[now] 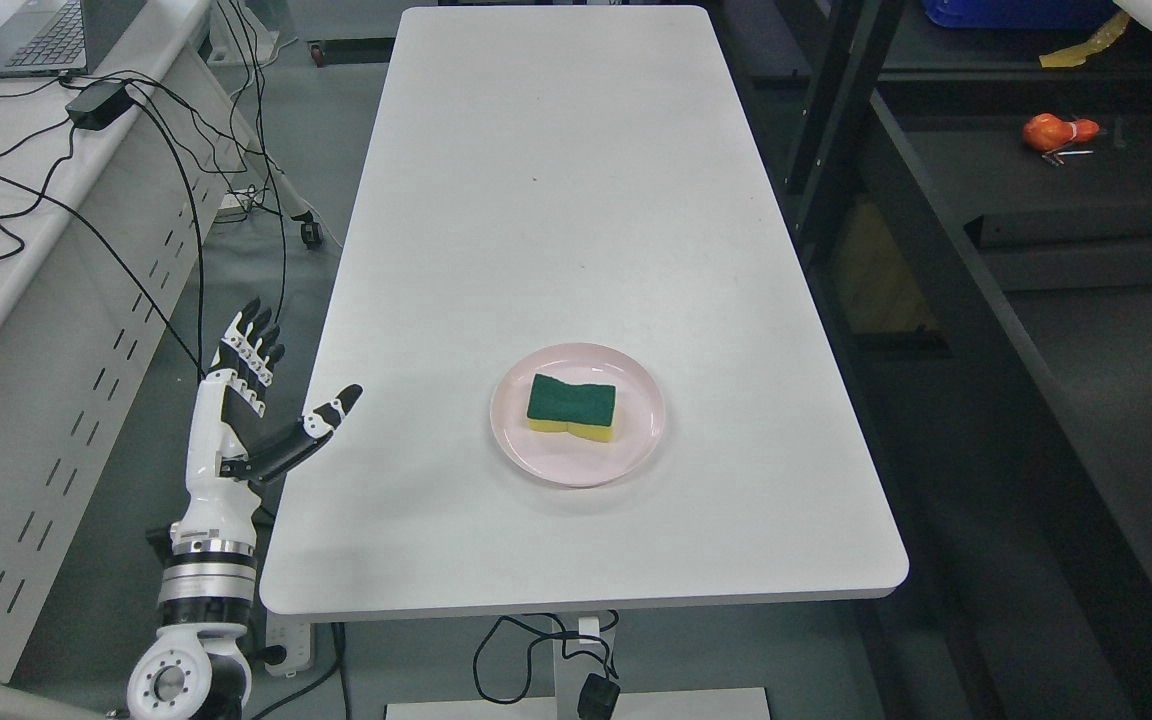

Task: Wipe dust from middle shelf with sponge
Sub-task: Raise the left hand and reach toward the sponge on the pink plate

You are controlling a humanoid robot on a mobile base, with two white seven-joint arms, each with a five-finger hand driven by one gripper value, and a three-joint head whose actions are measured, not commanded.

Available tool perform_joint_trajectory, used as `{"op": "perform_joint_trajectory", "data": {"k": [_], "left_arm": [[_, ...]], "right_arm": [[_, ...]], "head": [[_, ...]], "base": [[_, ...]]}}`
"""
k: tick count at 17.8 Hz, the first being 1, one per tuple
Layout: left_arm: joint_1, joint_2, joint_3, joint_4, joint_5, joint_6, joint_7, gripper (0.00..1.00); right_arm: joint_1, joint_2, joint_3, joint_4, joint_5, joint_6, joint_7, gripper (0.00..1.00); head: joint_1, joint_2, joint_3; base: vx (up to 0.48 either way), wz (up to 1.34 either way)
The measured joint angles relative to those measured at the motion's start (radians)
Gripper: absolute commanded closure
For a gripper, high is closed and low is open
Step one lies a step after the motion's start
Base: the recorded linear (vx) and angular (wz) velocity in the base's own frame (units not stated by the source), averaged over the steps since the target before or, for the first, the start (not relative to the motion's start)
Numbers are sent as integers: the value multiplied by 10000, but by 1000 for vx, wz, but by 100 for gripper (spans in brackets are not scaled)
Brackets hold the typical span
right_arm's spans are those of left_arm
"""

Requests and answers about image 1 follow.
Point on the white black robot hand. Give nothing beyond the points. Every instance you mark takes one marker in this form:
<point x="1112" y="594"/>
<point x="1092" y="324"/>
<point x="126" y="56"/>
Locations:
<point x="232" y="457"/>

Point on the green yellow sponge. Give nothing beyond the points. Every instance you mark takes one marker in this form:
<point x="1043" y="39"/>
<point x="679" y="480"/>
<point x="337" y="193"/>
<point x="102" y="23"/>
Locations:
<point x="582" y="410"/>

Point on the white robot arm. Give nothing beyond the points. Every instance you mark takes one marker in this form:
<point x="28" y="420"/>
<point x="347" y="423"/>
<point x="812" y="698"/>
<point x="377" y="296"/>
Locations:
<point x="195" y="668"/>

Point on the black metal shelf rack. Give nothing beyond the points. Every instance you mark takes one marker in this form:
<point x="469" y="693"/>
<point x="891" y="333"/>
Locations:
<point x="994" y="317"/>

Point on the white power strip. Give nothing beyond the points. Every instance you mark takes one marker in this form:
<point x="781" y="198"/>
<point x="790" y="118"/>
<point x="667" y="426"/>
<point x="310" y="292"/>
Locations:
<point x="295" y="637"/>

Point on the white side desk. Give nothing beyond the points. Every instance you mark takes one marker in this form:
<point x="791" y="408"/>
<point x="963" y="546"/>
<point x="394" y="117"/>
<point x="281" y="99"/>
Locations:
<point x="97" y="240"/>

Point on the pink round plate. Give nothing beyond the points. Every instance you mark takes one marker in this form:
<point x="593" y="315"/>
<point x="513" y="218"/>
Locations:
<point x="569" y="461"/>

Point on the black power adapter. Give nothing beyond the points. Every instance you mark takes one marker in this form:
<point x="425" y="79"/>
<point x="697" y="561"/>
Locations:
<point x="99" y="104"/>

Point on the white rectangular table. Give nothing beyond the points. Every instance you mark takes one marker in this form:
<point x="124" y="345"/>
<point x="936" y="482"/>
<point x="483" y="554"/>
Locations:
<point x="540" y="175"/>

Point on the grey laptop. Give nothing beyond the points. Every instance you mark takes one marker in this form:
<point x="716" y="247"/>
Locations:
<point x="62" y="38"/>

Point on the blue plastic bin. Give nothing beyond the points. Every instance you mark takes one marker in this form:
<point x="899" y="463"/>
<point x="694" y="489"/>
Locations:
<point x="1019" y="14"/>

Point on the orange plastic toy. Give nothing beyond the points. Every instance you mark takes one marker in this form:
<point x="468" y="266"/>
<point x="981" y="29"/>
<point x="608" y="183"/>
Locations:
<point x="1049" y="135"/>

